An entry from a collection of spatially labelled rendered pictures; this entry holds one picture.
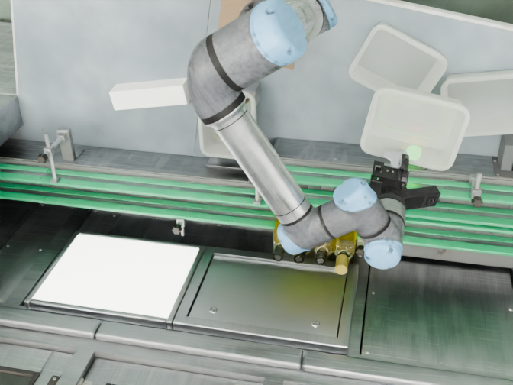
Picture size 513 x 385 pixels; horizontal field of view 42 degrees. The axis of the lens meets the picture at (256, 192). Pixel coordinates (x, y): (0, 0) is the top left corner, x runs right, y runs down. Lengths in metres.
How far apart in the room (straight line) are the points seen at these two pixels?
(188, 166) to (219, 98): 0.90
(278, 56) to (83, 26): 1.04
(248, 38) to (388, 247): 0.50
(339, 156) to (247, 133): 0.73
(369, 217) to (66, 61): 1.20
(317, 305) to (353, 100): 0.60
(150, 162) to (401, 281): 0.86
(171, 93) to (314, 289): 0.71
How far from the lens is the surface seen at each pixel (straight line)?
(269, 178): 1.31
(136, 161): 2.18
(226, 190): 2.03
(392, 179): 1.53
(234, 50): 1.20
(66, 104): 2.27
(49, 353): 1.90
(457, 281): 2.07
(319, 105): 2.01
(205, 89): 1.23
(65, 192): 2.25
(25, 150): 2.34
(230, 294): 1.91
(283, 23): 1.20
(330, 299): 1.90
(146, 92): 2.06
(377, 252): 1.38
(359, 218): 1.35
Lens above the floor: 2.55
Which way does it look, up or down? 55 degrees down
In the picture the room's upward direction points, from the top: 159 degrees counter-clockwise
